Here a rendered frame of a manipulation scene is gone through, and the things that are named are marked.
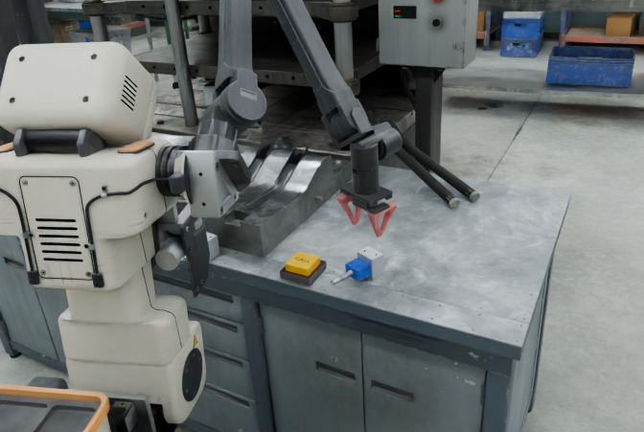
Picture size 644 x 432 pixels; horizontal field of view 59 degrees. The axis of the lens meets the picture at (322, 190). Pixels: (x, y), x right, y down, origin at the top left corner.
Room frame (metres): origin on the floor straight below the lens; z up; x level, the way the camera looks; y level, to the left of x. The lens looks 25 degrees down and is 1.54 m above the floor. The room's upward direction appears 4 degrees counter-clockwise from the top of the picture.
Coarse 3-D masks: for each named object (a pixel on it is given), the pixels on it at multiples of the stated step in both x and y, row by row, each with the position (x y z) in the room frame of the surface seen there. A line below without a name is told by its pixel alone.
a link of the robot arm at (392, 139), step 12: (360, 120) 1.09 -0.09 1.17; (360, 132) 1.07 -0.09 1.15; (372, 132) 1.13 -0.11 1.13; (384, 132) 1.14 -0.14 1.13; (396, 132) 1.15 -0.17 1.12; (336, 144) 1.12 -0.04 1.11; (348, 144) 1.14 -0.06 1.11; (384, 144) 1.11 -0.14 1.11; (396, 144) 1.13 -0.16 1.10; (384, 156) 1.11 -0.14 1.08
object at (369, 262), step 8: (368, 248) 1.12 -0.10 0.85; (360, 256) 1.10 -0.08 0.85; (368, 256) 1.09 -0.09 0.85; (376, 256) 1.08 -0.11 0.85; (352, 264) 1.07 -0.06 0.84; (360, 264) 1.07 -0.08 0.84; (368, 264) 1.07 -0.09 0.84; (376, 264) 1.08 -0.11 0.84; (352, 272) 1.06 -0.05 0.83; (360, 272) 1.05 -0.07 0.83; (368, 272) 1.07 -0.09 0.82; (376, 272) 1.08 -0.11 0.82; (336, 280) 1.03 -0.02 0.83
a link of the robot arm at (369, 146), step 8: (368, 136) 1.10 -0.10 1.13; (376, 136) 1.11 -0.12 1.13; (352, 144) 1.09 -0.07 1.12; (360, 144) 1.08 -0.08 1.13; (368, 144) 1.08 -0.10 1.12; (376, 144) 1.08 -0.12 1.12; (352, 152) 1.08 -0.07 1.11; (360, 152) 1.06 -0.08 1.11; (368, 152) 1.06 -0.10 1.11; (376, 152) 1.07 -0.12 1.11; (352, 160) 1.08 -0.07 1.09; (360, 160) 1.06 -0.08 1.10; (368, 160) 1.06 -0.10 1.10; (376, 160) 1.07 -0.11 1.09; (360, 168) 1.07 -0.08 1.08; (368, 168) 1.06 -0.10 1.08
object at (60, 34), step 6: (48, 18) 7.26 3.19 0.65; (54, 18) 7.24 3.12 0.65; (60, 18) 7.23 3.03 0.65; (54, 24) 6.80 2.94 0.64; (60, 24) 6.85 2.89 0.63; (66, 24) 6.91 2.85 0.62; (72, 24) 6.96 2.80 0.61; (78, 24) 7.02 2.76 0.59; (54, 30) 6.77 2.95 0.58; (60, 30) 6.84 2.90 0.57; (66, 30) 6.90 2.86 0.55; (72, 30) 6.95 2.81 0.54; (54, 36) 6.75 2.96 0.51; (60, 36) 6.81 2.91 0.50; (66, 36) 6.87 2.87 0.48; (54, 42) 6.73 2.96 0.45; (60, 42) 6.79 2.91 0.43; (66, 42) 6.85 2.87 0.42; (72, 42) 6.92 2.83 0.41
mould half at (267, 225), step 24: (264, 168) 1.50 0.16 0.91; (312, 168) 1.45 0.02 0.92; (336, 168) 1.58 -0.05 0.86; (240, 192) 1.40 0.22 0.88; (288, 192) 1.39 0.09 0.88; (312, 192) 1.42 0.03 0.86; (336, 192) 1.54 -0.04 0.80; (264, 216) 1.24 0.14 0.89; (288, 216) 1.30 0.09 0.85; (240, 240) 1.23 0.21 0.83; (264, 240) 1.21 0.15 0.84
